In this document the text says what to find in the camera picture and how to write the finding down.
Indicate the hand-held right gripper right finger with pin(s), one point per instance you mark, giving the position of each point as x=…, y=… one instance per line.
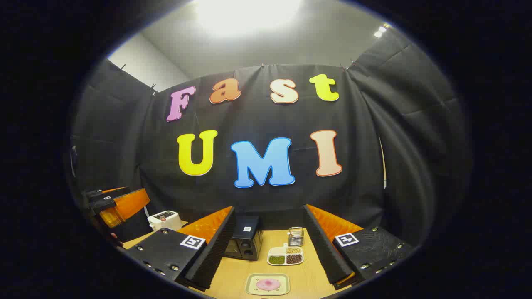
x=324, y=249

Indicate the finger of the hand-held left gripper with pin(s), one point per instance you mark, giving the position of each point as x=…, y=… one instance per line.
x=133, y=201
x=110, y=216

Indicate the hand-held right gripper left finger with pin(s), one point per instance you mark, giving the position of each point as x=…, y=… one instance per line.
x=216, y=249

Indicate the black electric oven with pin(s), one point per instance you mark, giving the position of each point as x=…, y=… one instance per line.
x=245, y=241

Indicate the cream square plate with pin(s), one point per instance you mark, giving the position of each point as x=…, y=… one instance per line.
x=251, y=284

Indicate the pink ham slice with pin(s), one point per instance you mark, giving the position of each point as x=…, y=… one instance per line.
x=268, y=284

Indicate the pile of soybeans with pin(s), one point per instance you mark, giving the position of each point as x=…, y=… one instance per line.
x=293, y=250

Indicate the pile of red beans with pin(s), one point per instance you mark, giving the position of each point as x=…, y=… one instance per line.
x=294, y=258

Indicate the white divided tray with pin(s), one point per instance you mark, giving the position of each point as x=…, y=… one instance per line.
x=276, y=251

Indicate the pile of green mung beans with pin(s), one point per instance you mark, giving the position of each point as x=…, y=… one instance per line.
x=276, y=259

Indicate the small ceiling light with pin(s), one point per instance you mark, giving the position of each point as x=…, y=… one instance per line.
x=380, y=31

